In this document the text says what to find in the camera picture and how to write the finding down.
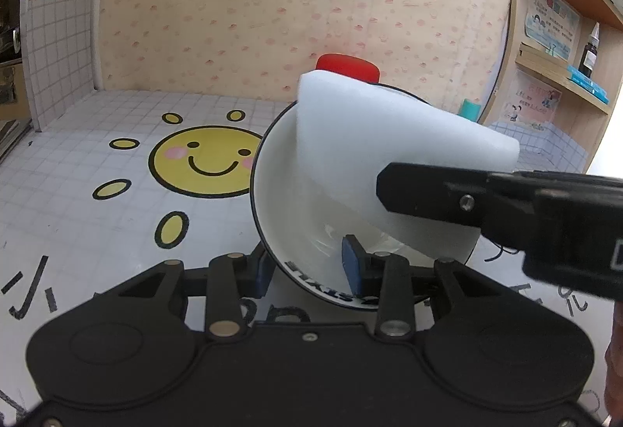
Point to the white corner trim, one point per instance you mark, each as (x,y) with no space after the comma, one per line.
(100,18)

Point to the white grid sun-print mat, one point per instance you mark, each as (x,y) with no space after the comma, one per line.
(97,154)

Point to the white sponge block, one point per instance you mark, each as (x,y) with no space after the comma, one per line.
(389,125)

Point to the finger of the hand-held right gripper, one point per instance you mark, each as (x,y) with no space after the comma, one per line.
(428,191)

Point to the teal plastic container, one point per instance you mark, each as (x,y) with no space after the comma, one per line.
(469,110)

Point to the red cylindrical speaker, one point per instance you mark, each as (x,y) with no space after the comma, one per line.
(345,64)

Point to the blue book stack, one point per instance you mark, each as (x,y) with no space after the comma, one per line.
(589,84)

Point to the brown notebook stack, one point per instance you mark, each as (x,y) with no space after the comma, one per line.
(535,53)

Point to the dark dropper bottle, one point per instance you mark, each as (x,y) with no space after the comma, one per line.
(588,57)

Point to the wooden wall shelf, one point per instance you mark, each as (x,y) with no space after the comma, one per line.
(591,115)

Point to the person's right forearm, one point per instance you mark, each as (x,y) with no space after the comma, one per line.
(617,359)

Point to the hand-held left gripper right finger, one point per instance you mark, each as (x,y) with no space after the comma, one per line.
(351,266)

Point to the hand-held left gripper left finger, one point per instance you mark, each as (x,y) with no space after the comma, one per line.
(266,273)

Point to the large illustrated paper card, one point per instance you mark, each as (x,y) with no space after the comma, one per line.
(550,18)

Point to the wooden cabinet with grid panel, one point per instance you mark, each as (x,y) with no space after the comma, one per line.
(58,57)

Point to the white bowl with black rim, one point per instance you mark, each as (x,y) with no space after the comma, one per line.
(282,193)

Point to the small illustrated paper card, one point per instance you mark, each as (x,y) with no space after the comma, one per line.
(533,103)

